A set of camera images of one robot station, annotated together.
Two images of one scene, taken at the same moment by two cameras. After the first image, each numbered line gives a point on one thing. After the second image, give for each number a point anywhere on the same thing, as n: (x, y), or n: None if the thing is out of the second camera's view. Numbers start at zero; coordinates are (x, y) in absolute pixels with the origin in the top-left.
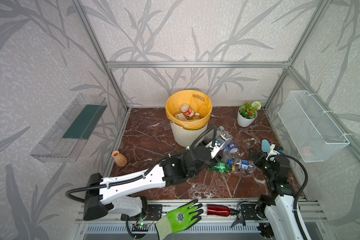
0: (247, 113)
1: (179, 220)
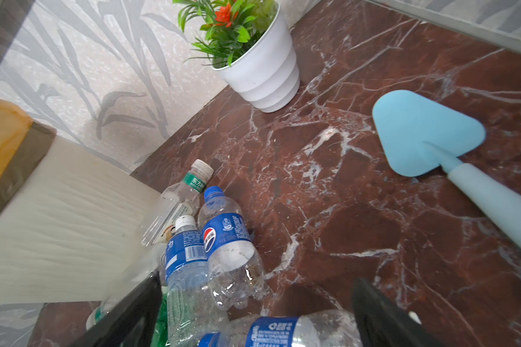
0: (247, 42)
1: None
